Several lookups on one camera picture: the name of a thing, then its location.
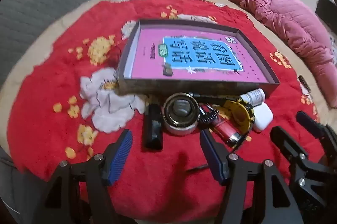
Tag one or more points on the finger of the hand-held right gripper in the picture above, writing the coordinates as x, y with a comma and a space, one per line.
284, 142
308, 121

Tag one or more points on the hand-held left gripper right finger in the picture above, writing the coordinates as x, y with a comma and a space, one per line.
210, 158

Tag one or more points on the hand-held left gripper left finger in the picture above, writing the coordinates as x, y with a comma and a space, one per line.
121, 158

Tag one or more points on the red lighter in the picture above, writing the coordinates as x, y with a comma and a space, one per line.
223, 130

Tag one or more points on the white earbuds case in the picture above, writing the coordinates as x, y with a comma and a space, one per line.
262, 116

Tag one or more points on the white plastic cap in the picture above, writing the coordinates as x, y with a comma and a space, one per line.
181, 132

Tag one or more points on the black hair clip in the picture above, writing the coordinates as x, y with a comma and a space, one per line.
208, 116

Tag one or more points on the black case with gold top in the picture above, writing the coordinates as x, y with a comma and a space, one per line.
152, 129

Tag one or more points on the white pill bottle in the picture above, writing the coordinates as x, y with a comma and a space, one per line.
254, 95

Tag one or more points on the brass pipe fitting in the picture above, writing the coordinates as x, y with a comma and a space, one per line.
168, 115

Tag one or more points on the grey cardboard tray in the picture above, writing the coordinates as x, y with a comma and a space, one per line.
131, 87

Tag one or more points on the red floral blanket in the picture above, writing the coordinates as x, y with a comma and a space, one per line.
52, 113

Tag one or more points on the pink quilted jacket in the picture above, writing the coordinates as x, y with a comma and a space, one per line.
289, 24

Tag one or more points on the pink book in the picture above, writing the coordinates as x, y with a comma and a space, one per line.
147, 55

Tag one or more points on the black television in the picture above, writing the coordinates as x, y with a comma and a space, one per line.
326, 9

